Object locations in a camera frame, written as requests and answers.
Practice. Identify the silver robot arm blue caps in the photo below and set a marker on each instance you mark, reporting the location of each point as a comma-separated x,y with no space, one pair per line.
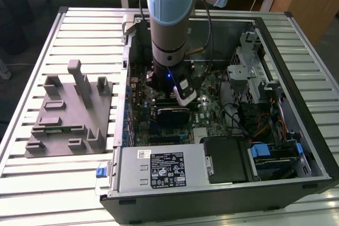
167,38

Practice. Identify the black RAM stick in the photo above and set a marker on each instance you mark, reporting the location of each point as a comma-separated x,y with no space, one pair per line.
161,100
167,107

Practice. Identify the small black graphics card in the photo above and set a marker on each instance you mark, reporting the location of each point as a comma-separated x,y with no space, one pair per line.
172,117

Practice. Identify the green motherboard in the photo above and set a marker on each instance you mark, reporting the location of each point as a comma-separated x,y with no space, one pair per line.
212,120

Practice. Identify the silver chipset heatsink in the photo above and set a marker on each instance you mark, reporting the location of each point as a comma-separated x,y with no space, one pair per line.
200,134

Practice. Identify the silver metal drive cage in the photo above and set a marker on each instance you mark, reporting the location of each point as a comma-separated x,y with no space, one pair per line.
238,75

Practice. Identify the grey plastic drive clip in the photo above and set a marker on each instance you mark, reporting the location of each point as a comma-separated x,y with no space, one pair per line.
270,86
247,38

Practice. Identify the grey power supply with label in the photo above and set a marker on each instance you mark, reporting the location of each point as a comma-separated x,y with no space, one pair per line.
132,173

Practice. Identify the black plastic shroud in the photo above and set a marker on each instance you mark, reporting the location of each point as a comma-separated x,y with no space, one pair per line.
225,159

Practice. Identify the grey parts rack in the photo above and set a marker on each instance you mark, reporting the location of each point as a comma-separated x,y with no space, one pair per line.
69,130

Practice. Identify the blue case latch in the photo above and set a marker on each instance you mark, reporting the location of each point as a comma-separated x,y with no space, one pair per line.
101,173

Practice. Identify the hard disk in blue carrier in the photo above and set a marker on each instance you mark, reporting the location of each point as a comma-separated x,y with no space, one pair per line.
259,151

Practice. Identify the black open PC case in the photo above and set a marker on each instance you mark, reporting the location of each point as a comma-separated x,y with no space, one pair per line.
185,207

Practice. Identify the dark office chair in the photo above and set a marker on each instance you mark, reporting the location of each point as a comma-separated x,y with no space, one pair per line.
16,25

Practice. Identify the white furniture foot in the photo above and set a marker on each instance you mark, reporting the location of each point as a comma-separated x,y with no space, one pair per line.
5,72

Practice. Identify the white wrist camera black face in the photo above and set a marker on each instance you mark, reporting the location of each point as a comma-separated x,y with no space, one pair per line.
185,93

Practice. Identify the silver metal latch bracket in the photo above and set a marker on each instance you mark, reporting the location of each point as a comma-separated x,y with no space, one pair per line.
209,166

